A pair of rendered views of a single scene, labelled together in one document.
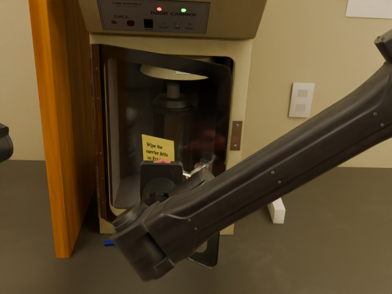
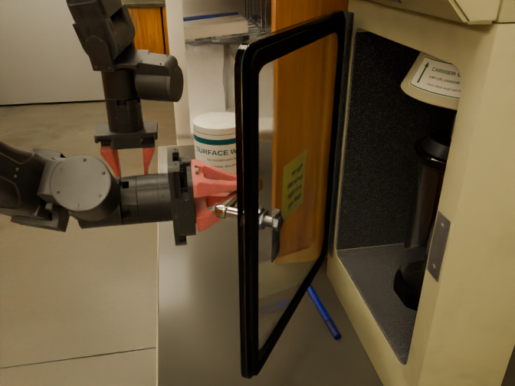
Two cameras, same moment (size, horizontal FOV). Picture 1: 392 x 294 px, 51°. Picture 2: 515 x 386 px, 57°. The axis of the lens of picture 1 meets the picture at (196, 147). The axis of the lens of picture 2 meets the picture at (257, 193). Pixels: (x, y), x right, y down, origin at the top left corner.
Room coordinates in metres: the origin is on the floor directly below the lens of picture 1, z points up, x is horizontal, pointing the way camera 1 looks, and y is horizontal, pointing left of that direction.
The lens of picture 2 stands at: (0.61, -0.45, 1.46)
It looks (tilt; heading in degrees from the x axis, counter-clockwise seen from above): 27 degrees down; 84
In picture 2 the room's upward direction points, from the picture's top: straight up
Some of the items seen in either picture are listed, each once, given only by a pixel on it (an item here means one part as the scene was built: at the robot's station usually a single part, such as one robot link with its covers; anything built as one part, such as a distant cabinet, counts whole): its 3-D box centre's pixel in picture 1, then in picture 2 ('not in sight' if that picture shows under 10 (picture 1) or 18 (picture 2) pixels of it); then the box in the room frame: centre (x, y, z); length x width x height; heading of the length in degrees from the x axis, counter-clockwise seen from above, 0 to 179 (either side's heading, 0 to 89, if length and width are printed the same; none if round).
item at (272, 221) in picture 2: not in sight; (271, 235); (0.68, -0.02, 1.18); 0.02 x 0.02 x 0.06; 58
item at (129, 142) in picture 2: not in sight; (135, 155); (0.49, 0.33, 1.14); 0.07 x 0.07 x 0.09; 4
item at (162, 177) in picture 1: (160, 199); (155, 197); (0.55, 0.05, 1.20); 0.07 x 0.07 x 0.10; 3
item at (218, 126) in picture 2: not in sight; (220, 147); (0.64, 0.67, 1.02); 0.13 x 0.13 x 0.15
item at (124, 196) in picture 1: (154, 157); (296, 187); (0.72, 0.08, 1.19); 0.30 x 0.01 x 0.40; 58
